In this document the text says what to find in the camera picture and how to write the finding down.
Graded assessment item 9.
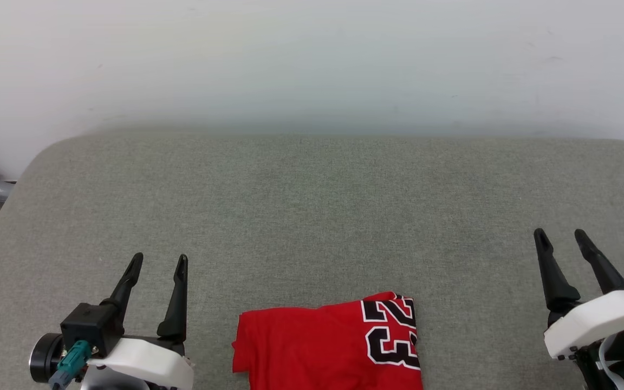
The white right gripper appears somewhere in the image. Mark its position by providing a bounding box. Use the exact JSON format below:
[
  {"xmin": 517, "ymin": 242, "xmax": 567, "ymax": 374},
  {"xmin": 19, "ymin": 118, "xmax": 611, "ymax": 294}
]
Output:
[{"xmin": 532, "ymin": 227, "xmax": 624, "ymax": 360}]

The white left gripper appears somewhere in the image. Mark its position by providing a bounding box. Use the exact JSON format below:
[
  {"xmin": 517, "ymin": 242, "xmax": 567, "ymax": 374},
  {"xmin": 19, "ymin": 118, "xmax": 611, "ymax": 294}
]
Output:
[{"xmin": 86, "ymin": 252, "xmax": 195, "ymax": 390}]

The red basketball jersey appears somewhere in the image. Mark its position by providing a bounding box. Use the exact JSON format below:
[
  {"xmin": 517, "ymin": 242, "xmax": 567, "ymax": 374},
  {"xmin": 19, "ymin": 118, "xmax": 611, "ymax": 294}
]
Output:
[{"xmin": 231, "ymin": 291, "xmax": 424, "ymax": 390}]

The grey fabric sofa cushion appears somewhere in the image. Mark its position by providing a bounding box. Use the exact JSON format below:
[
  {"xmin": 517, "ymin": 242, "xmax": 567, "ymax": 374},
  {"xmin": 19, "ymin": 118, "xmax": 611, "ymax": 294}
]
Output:
[{"xmin": 0, "ymin": 129, "xmax": 624, "ymax": 390}]

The white right arm cable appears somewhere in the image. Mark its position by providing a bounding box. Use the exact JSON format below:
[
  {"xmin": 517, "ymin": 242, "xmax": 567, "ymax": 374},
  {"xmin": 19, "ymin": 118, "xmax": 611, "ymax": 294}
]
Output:
[{"xmin": 596, "ymin": 335, "xmax": 624, "ymax": 390}]

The teal left camera connector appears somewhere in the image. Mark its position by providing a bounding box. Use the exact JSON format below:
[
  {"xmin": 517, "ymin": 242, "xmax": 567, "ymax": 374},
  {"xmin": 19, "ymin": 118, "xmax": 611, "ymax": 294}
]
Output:
[{"xmin": 48, "ymin": 340, "xmax": 92, "ymax": 390}]

